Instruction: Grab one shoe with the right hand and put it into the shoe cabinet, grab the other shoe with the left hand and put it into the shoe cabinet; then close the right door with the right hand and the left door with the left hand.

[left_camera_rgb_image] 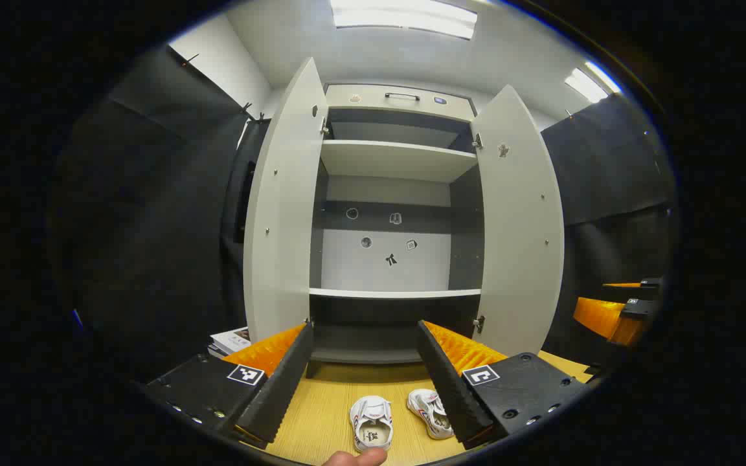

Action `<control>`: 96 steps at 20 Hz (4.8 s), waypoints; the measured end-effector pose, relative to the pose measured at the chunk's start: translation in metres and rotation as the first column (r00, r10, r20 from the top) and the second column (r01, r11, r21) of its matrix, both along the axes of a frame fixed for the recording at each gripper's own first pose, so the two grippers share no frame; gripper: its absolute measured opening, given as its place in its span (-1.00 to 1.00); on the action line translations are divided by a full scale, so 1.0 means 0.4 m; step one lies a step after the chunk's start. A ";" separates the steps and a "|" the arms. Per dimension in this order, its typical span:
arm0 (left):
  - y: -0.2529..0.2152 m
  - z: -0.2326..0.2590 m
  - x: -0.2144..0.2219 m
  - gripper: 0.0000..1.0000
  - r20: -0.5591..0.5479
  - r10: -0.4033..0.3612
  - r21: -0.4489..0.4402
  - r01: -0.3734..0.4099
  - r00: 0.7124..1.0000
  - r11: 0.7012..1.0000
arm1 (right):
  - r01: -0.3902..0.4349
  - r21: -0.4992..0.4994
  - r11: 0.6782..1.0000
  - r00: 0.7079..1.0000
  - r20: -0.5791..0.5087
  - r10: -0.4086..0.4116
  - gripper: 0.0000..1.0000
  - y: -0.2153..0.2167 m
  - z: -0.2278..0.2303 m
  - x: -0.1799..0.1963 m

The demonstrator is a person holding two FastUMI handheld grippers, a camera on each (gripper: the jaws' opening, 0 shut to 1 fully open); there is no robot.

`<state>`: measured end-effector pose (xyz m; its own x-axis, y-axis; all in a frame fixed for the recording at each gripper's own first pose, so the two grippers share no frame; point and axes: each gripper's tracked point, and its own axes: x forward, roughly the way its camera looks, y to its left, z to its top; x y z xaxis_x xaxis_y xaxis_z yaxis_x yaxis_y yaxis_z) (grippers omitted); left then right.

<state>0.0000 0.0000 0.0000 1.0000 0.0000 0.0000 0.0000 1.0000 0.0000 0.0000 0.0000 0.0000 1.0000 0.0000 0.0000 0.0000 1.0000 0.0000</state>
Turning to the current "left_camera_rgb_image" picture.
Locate white cabinet door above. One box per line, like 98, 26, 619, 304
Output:
473, 84, 565, 358
238, 57, 330, 344

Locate black backdrop cloth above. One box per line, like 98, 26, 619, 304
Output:
52, 45, 678, 386

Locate stack of books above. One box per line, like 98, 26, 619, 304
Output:
208, 327, 253, 361

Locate ceiling light panel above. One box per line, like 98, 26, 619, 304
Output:
563, 61, 624, 104
330, 0, 479, 41

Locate white shoe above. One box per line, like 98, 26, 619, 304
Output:
407, 388, 455, 441
349, 395, 394, 453

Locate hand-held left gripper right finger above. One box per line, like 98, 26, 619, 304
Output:
416, 319, 589, 450

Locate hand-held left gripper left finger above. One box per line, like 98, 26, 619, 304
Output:
145, 320, 315, 446

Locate white shoe cabinet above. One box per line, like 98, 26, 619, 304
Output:
238, 57, 565, 379

